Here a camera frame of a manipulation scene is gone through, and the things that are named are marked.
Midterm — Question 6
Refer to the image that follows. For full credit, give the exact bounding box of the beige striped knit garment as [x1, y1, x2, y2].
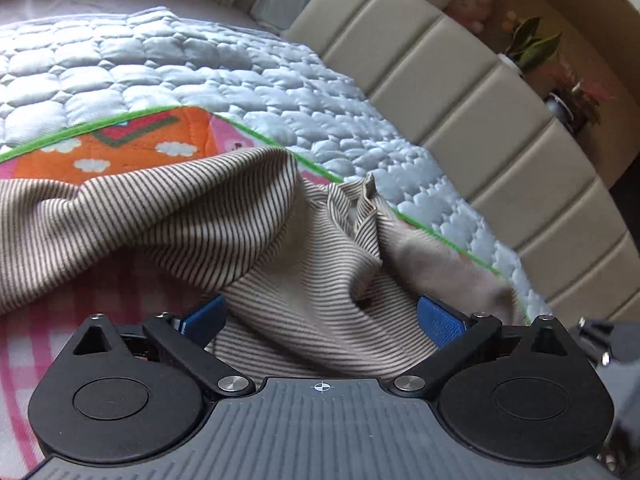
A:
[1, 148, 522, 379]

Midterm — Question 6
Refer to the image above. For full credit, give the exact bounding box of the beige padded headboard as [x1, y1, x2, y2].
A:
[286, 0, 639, 324]

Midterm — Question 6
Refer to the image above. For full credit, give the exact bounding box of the red-leaf plant in dark pot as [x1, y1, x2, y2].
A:
[544, 60, 612, 136]

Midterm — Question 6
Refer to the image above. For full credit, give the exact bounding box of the green plant in white pot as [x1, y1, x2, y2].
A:
[498, 12, 562, 78]

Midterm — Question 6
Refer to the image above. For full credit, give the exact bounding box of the grey quilted mattress pad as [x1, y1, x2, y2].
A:
[1, 8, 548, 316]

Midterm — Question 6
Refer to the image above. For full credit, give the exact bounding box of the pink plush toy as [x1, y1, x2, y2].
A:
[445, 0, 496, 36]

